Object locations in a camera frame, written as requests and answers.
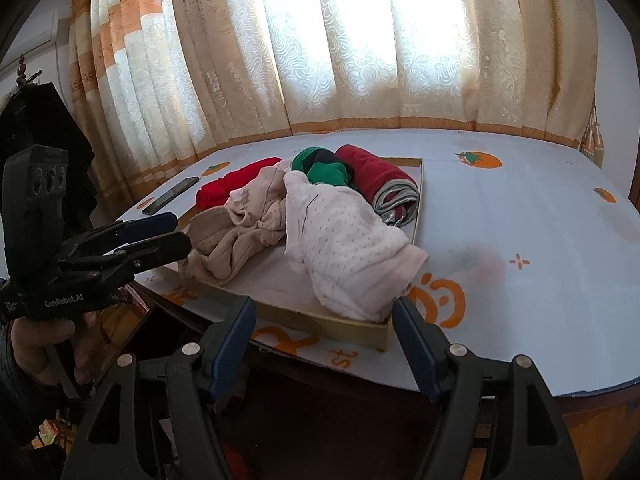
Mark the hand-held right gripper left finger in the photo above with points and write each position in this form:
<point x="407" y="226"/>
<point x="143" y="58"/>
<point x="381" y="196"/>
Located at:
<point x="232" y="345"/>

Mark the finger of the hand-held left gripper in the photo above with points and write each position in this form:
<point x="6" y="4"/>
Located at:
<point x="165" y="252"/>
<point x="150" y="225"/>

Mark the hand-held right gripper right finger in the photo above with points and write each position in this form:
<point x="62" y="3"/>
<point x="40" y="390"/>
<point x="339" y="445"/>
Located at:
<point x="415" y="350"/>

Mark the beige underwear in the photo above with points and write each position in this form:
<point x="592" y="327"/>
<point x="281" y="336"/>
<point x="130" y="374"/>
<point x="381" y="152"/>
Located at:
<point x="225" y="245"/>

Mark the shallow cardboard box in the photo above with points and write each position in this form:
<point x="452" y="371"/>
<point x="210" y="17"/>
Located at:
<point x="280" y="277"/>

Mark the white pink dotted underwear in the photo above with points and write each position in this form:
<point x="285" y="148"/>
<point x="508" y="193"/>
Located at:
<point x="345" y="245"/>

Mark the green black striped underwear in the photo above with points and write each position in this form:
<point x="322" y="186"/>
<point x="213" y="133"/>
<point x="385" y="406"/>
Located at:
<point x="320" y="170"/>

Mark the dark red grey-trimmed underwear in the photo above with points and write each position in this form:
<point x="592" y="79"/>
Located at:
<point x="375" y="170"/>

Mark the person's left hand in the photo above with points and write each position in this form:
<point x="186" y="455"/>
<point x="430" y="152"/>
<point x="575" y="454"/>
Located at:
<point x="35" y="345"/>

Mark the black smartphone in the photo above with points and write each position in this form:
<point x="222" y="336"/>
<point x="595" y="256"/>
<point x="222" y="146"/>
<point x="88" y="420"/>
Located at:
<point x="170" y="194"/>

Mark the wooden coat rack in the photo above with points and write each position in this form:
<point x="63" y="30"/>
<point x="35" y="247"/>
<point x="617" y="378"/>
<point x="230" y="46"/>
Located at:
<point x="21" y="72"/>

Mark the white orange printed table cover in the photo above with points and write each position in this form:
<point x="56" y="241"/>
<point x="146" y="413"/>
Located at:
<point x="525" y="220"/>

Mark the dark wooden table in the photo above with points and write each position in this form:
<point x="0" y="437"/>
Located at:
<point x="605" y="410"/>

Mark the cream orange patterned curtain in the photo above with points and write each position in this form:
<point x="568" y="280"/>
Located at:
<point x="350" y="35"/>

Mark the curtain tassel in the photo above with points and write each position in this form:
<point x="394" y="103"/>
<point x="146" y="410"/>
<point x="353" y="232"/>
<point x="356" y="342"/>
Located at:
<point x="592" y="135"/>

